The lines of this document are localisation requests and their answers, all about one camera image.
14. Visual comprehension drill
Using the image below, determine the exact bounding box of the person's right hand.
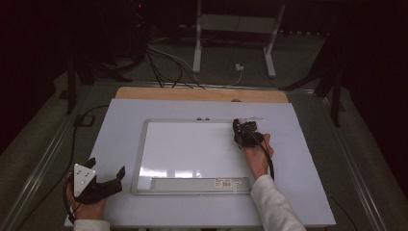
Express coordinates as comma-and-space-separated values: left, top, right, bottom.
241, 133, 275, 180

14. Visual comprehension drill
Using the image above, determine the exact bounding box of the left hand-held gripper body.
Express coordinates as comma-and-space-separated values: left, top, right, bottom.
72, 163, 124, 205

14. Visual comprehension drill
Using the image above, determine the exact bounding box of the white plug with cable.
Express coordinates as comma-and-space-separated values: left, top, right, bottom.
208, 63, 245, 88

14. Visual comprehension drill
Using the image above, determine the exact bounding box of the black tripod stand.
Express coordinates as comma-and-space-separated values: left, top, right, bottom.
59, 52, 133, 116
278, 32, 347, 128

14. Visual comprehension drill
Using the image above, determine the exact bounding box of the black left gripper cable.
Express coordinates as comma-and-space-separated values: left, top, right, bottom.
13, 104, 111, 231

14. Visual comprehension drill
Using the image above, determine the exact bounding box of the bundle of black floor cables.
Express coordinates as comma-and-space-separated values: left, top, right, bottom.
144, 41, 207, 90

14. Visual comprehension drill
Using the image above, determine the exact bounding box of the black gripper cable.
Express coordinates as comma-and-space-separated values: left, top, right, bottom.
252, 130, 359, 231
13, 104, 111, 231

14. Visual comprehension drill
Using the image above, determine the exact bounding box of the person's left hand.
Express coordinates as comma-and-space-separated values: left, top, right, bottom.
65, 184, 108, 221

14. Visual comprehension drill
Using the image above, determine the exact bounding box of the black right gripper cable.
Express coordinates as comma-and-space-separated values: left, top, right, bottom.
252, 130, 359, 231

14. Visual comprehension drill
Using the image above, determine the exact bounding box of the white whiteboard with metal frame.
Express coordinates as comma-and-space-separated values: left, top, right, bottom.
130, 118, 258, 196

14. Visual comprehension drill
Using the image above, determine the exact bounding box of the white metal stand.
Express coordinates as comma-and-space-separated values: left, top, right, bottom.
191, 0, 287, 79

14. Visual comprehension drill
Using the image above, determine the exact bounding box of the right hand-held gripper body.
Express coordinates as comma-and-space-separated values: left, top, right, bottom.
233, 120, 266, 149

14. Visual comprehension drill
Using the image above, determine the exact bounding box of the dark equipment rack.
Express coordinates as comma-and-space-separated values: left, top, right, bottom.
126, 0, 152, 65

